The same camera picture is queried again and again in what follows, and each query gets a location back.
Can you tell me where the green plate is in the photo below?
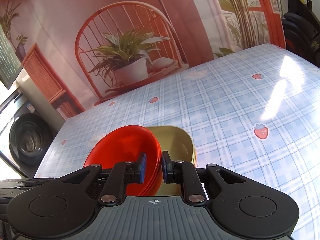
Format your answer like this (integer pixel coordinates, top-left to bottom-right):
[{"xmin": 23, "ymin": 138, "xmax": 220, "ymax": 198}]
[{"xmin": 144, "ymin": 126, "xmax": 197, "ymax": 196}]

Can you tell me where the black exercise bike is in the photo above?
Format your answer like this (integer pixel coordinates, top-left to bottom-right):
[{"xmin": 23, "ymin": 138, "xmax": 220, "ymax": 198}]
[{"xmin": 282, "ymin": 0, "xmax": 319, "ymax": 67}]

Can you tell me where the red bowl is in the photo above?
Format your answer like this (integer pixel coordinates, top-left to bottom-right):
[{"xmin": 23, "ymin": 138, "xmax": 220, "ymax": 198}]
[{"xmin": 84, "ymin": 125, "xmax": 162, "ymax": 196}]

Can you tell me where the blue plaid tablecloth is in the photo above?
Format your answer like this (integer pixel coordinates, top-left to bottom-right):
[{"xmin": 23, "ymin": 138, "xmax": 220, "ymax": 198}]
[{"xmin": 36, "ymin": 44, "xmax": 319, "ymax": 239}]

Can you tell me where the printed room backdrop cloth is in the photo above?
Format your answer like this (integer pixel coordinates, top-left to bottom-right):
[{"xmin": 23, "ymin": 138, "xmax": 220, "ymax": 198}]
[{"xmin": 1, "ymin": 0, "xmax": 285, "ymax": 119}]

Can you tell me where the black front-load washing machine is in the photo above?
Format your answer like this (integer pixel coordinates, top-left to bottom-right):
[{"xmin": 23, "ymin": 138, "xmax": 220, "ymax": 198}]
[{"xmin": 1, "ymin": 91, "xmax": 57, "ymax": 178}]

